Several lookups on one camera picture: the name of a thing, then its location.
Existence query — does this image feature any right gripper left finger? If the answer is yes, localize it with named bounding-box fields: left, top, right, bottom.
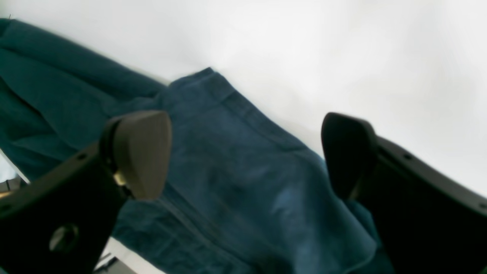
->
left=0, top=110, right=172, bottom=274

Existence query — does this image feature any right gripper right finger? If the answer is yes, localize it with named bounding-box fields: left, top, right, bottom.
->
left=321, top=112, right=487, bottom=274

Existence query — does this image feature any dark navy t-shirt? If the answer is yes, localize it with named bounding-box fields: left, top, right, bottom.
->
left=0, top=19, right=395, bottom=274

